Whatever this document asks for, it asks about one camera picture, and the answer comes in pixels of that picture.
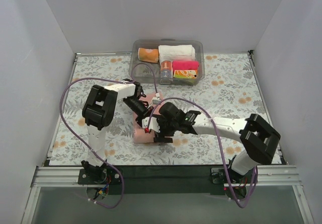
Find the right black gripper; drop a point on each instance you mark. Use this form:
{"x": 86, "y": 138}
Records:
{"x": 162, "y": 130}

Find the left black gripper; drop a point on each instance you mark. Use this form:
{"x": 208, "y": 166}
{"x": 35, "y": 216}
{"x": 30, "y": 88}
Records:
{"x": 145, "y": 110}

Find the rabbit print towel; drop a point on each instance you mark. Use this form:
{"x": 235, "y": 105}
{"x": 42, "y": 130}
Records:
{"x": 166, "y": 69}

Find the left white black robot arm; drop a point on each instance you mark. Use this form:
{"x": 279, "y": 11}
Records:
{"x": 98, "y": 113}

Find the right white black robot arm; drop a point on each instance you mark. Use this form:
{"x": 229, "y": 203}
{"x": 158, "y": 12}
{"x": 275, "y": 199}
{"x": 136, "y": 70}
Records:
{"x": 259, "y": 138}

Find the orange print rolled towel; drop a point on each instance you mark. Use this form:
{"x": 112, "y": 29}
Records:
{"x": 186, "y": 74}

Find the clear plastic bin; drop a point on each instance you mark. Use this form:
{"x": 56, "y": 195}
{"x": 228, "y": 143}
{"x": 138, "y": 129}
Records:
{"x": 146, "y": 72}

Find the hot pink rolled towel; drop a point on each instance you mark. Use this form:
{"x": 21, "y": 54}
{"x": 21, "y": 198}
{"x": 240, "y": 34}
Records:
{"x": 185, "y": 65}

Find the white rolled towel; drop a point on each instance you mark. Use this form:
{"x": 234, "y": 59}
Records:
{"x": 176, "y": 52}

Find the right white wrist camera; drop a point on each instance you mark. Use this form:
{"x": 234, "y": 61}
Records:
{"x": 149, "y": 124}

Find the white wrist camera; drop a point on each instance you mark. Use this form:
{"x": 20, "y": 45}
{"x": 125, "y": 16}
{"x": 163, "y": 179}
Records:
{"x": 149, "y": 124}
{"x": 156, "y": 99}

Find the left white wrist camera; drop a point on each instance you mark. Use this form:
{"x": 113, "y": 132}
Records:
{"x": 156, "y": 99}

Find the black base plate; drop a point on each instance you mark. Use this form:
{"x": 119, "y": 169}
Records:
{"x": 157, "y": 179}

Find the aluminium frame rail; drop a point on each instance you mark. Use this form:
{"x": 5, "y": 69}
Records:
{"x": 273, "y": 175}

